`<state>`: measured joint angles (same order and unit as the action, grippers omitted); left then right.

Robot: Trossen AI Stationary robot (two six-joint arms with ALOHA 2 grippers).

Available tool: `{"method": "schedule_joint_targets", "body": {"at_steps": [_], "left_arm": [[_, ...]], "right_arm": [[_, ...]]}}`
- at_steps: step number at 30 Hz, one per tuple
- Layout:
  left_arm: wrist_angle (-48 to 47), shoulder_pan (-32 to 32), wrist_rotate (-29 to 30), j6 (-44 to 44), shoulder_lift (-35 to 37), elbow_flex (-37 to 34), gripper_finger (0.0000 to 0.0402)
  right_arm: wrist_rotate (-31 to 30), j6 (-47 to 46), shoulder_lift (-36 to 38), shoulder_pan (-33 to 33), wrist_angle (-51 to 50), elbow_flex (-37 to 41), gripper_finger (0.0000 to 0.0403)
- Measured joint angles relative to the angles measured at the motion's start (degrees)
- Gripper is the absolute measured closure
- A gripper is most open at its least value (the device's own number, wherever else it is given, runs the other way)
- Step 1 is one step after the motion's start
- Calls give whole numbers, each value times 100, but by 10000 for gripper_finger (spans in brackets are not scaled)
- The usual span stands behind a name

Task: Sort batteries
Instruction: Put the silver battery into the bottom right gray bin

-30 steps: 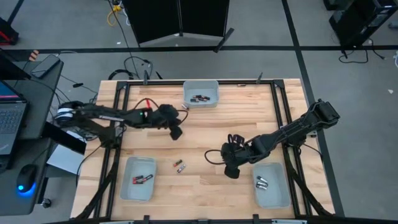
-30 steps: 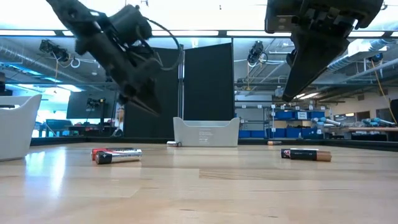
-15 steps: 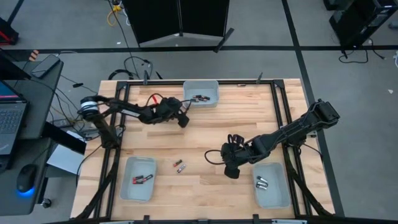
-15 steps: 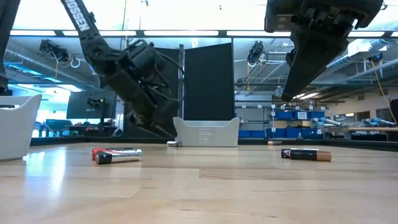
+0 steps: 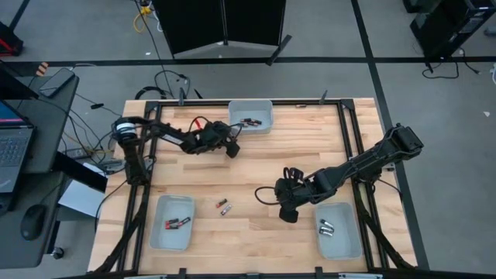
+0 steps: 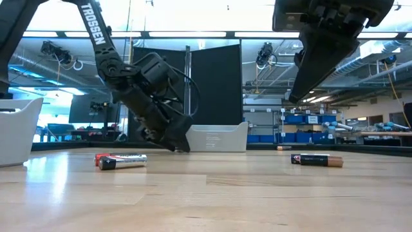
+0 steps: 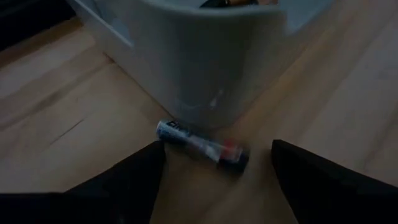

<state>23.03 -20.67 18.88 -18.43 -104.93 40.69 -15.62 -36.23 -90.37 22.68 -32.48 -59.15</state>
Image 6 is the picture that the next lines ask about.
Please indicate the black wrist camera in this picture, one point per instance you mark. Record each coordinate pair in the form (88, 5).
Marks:
(289, 16)
(157, 72)

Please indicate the blue storage bin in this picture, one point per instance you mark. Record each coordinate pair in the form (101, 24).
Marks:
(294, 119)
(329, 119)
(302, 138)
(323, 138)

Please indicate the black wall screen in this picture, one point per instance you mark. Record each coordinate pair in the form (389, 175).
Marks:
(93, 109)

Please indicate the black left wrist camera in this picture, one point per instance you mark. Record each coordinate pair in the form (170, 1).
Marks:
(157, 72)

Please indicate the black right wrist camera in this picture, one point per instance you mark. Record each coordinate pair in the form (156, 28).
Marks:
(289, 16)

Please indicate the silver ventilation duct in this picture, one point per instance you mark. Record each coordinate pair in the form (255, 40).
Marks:
(354, 64)

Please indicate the grey plastic bin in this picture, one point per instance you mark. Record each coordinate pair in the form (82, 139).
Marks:
(19, 135)
(219, 138)

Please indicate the silver black AA battery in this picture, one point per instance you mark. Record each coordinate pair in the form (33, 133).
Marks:
(295, 158)
(128, 161)

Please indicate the black aluminium table frame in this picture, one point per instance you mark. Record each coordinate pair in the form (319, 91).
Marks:
(80, 145)

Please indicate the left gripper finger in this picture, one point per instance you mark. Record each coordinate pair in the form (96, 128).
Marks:
(180, 135)

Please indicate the black ceiling-hung device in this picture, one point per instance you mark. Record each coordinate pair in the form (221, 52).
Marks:
(265, 53)
(56, 51)

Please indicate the grey background robot arm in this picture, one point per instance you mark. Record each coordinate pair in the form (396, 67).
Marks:
(392, 125)
(338, 125)

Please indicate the wooden workbench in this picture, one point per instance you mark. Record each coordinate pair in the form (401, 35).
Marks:
(380, 133)

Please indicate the red black AA battery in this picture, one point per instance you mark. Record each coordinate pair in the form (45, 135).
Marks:
(98, 158)

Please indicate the metal shelf rack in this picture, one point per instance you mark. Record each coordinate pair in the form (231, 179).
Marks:
(277, 129)

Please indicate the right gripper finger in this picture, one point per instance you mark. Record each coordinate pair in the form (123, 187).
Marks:
(298, 58)
(322, 58)

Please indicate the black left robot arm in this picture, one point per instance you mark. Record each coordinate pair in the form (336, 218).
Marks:
(93, 29)

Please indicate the black folding partition screen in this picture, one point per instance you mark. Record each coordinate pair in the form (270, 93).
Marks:
(219, 90)

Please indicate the black copper Duracell battery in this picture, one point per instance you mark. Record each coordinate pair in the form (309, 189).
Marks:
(315, 160)
(283, 148)

